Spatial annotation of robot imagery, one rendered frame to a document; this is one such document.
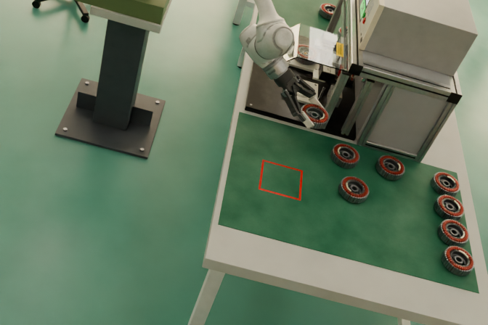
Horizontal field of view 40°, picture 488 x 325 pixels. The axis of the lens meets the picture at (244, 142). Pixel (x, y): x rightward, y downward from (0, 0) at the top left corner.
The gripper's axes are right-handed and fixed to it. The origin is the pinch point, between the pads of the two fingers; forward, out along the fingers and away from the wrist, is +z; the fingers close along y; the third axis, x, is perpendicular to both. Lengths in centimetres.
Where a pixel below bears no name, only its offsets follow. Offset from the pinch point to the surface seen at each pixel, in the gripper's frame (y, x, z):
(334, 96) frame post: -13.8, 3.5, 1.1
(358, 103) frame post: -17.1, 8.0, 9.3
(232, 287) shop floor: 19, -79, 46
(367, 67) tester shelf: -15.4, 21.9, -1.9
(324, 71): -29.4, -2.9, -5.9
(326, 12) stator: -99, -25, -17
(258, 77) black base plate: -24.9, -28.2, -19.5
